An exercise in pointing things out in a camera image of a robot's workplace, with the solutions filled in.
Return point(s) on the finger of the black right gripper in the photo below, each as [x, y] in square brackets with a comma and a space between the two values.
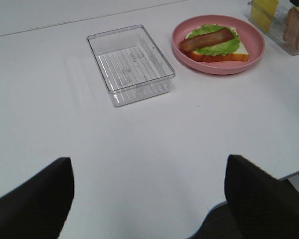
[295, 2]

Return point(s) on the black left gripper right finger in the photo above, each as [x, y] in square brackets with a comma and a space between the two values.
[262, 206]

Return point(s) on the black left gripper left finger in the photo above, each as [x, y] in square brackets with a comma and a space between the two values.
[38, 208]

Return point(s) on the pink bacon strip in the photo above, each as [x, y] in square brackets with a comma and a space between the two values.
[291, 34]

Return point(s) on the yellow cheese slice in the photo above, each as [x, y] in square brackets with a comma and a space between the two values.
[262, 13]

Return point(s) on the bread slice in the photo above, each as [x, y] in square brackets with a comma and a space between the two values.
[240, 55]

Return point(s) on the dark brown bacon strip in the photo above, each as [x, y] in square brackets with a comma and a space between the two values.
[208, 39]

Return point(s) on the green lettuce leaf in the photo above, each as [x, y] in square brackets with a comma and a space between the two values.
[223, 48]

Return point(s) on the right clear plastic tray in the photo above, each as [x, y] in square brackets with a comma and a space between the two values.
[279, 24]

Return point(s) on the clear plastic tray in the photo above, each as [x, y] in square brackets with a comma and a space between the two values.
[132, 66]
[279, 24]

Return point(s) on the pink round plate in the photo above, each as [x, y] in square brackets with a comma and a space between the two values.
[250, 36]

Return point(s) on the left clear plastic tray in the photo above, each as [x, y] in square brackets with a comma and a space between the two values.
[132, 66]

